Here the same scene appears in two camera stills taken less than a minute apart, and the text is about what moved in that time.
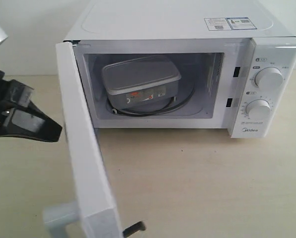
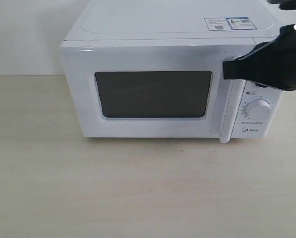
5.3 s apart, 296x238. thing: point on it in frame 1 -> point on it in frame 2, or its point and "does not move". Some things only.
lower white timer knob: x=259 y=109 does not move
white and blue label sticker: x=229 y=24 does not move
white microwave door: x=91 y=216 -> x=147 y=88
